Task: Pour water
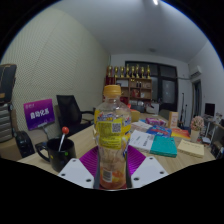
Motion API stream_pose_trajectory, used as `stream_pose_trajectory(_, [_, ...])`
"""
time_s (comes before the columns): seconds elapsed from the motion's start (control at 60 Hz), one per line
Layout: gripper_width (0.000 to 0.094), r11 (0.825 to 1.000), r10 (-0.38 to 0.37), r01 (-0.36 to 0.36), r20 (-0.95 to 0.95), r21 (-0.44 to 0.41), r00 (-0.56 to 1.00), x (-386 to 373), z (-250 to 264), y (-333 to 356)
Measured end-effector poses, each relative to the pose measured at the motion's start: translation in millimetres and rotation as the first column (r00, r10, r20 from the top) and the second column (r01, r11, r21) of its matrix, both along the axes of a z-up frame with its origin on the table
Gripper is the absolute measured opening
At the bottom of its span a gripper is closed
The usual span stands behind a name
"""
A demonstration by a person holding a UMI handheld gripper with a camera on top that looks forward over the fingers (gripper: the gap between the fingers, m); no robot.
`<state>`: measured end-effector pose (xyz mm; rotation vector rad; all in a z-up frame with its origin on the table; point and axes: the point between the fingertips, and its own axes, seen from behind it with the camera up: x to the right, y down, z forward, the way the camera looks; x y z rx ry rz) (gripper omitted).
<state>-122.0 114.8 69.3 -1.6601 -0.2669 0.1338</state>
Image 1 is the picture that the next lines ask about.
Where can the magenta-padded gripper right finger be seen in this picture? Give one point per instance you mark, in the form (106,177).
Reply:
(150,171)

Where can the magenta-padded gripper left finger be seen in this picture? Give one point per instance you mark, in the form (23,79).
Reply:
(74,171)

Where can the yellow-labelled orange drink bottle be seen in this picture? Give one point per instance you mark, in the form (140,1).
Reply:
(112,133)

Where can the black mug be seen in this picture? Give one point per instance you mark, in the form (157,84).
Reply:
(61,156)

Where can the teal book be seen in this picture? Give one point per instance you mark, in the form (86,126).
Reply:
(164,146)

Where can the white booklet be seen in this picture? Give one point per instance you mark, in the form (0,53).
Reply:
(141,140)

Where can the red-tipped white stirrer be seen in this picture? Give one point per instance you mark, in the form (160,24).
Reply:
(65,130)

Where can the blue book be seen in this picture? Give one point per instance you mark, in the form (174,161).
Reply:
(159,130)

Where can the pale yellow book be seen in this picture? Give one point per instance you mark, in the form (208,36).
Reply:
(190,148)

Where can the orange red book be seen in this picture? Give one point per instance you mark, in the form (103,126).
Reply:
(180,134)

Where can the pink flat box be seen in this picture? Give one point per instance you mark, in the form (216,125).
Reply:
(154,121)

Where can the black floor bag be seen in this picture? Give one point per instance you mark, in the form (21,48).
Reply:
(25,144)

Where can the orange standing box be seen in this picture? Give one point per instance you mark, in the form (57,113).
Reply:
(173,120)

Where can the yellow gift box red ribbon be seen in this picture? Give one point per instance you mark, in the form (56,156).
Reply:
(135,115)

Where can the black office chair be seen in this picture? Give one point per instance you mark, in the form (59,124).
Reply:
(68,111)

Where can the pink flowers in white pot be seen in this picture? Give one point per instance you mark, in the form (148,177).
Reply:
(196,125)

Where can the purple sign board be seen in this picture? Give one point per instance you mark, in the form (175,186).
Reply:
(39,114)

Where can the black tripod stand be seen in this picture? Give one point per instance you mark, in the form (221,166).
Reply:
(182,106)

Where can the long white-legged side desk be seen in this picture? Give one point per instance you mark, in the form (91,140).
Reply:
(216,133)

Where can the wooden shelf unit with trophies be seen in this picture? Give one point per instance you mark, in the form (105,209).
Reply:
(136,87)

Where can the black computer monitor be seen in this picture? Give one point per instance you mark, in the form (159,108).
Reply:
(209,109)

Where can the dark glass door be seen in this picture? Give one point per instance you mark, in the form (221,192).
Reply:
(166,86)

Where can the white wall air conditioner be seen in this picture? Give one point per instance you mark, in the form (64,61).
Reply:
(196,72)

